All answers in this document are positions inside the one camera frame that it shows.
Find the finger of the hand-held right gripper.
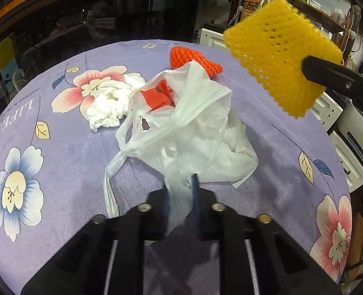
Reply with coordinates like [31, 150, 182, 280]
[302, 56, 363, 111]

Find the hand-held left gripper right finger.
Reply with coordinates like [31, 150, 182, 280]
[191, 174, 343, 295]

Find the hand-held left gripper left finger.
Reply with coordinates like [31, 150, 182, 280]
[21, 190, 171, 295]

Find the yellow foam fruit net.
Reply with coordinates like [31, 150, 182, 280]
[224, 0, 344, 119]

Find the white plastic bag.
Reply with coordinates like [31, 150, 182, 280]
[103, 60, 259, 237]

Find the red item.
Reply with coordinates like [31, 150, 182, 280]
[140, 80, 177, 111]

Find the white plastic panel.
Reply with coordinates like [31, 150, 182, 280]
[310, 92, 343, 130]
[329, 131, 363, 193]

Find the grey white printer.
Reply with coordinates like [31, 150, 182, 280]
[338, 103, 363, 171]

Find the purple floral tablecloth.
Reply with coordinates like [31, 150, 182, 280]
[0, 39, 352, 295]

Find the white crumpled tissue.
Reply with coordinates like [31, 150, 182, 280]
[86, 73, 146, 132]

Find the white framed panel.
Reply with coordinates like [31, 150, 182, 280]
[199, 28, 232, 49]

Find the orange foam fruit net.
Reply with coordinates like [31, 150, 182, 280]
[169, 46, 223, 77]

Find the glass display counter orange edge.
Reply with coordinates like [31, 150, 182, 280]
[0, 0, 242, 79]

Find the yellow and blue board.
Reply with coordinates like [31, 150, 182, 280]
[0, 35, 20, 81]

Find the wooden wall shelf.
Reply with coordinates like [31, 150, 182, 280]
[287, 0, 347, 35]

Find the white umbrella handle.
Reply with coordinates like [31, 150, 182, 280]
[12, 69, 27, 92]

